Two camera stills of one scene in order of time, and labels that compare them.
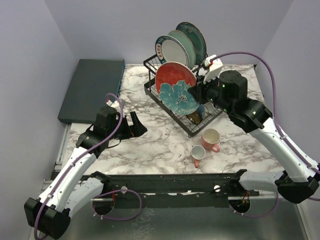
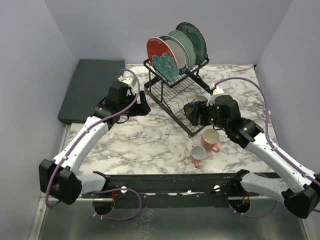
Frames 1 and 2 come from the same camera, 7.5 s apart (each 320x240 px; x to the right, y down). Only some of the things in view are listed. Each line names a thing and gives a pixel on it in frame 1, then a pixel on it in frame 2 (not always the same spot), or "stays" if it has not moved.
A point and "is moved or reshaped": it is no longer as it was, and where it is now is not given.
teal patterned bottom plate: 168,49 stays
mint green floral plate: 190,47 stays
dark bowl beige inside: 196,117 is moved or reshaped
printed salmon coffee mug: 198,152 stays
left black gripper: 137,129 to 142,109
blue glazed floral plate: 197,38 stays
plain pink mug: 209,139 stays
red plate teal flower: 174,82 to 162,59
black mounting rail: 172,190 stays
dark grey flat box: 96,80 stays
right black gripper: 197,90 to 200,109
